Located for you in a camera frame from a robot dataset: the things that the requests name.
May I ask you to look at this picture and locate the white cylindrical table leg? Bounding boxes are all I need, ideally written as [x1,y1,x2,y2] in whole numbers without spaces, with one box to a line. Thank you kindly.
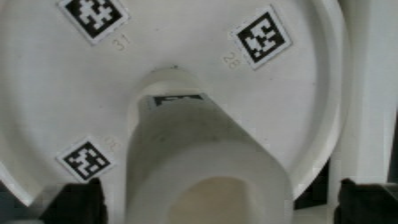
[126,95,293,224]

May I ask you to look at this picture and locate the white round table top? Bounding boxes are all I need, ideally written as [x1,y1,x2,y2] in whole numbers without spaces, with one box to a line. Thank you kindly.
[0,0,346,203]

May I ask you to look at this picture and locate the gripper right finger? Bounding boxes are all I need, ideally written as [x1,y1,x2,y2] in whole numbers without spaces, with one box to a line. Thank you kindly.
[334,178,398,224]

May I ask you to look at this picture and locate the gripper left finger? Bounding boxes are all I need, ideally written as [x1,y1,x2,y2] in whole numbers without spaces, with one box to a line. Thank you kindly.
[39,178,108,224]

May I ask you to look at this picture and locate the white right fence bar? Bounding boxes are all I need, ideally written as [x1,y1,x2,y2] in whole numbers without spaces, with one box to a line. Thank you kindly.
[328,0,398,224]

